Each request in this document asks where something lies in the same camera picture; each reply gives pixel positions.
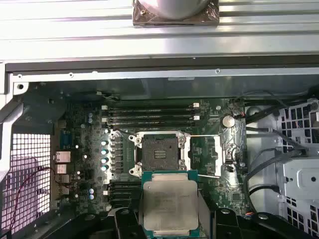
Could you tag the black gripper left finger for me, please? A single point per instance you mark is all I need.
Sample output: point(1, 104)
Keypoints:
point(124, 224)

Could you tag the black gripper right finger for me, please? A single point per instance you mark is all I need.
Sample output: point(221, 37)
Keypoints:
point(224, 224)

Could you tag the green CPU with silver top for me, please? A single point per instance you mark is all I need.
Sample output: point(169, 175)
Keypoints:
point(169, 204)

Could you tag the green motherboard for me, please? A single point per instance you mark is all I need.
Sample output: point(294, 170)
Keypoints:
point(224, 189)

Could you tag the silver metal disk bay cage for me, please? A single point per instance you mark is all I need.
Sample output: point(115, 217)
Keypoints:
point(299, 174)

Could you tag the blue port connector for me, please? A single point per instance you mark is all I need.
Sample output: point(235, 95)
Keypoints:
point(67, 138)

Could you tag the round silver coin battery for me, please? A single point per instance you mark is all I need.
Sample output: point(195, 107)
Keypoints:
point(228, 121)

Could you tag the black and silver PC case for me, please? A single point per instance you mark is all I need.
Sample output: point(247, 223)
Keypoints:
point(159, 82)

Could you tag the square brown base plate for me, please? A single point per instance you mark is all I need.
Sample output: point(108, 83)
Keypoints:
point(138, 18)

